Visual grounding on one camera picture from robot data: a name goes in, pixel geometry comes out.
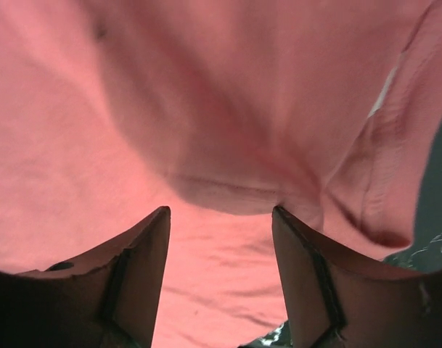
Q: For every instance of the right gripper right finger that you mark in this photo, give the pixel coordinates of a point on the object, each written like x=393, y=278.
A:
x=336, y=297

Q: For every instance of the pink t shirt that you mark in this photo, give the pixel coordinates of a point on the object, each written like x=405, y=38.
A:
x=220, y=110

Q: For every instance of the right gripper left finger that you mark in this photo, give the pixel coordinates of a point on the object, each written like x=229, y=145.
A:
x=105, y=297

